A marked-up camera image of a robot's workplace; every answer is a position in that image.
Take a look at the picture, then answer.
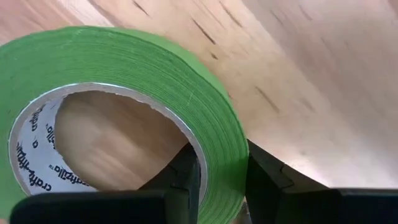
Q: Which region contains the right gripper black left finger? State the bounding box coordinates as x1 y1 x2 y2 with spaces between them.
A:
9 142 200 224

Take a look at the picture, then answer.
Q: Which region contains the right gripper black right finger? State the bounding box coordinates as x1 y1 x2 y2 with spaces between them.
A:
244 140 398 224

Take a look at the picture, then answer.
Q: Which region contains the green tape roll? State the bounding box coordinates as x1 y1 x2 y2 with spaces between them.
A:
0 26 250 224

